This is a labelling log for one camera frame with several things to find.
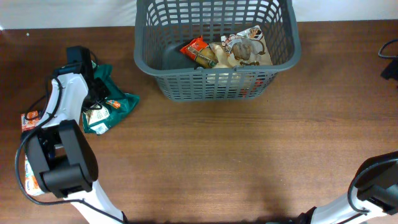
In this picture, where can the beige dried mushroom bag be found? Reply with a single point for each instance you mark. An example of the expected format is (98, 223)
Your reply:
(247, 47)

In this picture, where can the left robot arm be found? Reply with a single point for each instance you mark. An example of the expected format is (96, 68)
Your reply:
(61, 158)

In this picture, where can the multicolour tissue pack bundle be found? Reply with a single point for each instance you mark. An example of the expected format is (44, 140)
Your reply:
(28, 123)

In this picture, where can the green food pouch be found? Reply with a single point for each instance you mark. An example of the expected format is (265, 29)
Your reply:
(99, 117)

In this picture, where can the orange spaghetti pasta package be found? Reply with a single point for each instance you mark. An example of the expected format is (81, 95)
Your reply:
(199, 51)

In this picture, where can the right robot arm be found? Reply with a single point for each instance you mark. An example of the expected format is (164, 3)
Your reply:
(372, 193)

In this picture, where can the grey plastic lattice basket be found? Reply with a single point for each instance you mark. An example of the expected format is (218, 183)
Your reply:
(164, 27)

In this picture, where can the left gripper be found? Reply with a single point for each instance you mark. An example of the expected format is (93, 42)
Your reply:
(92, 104)

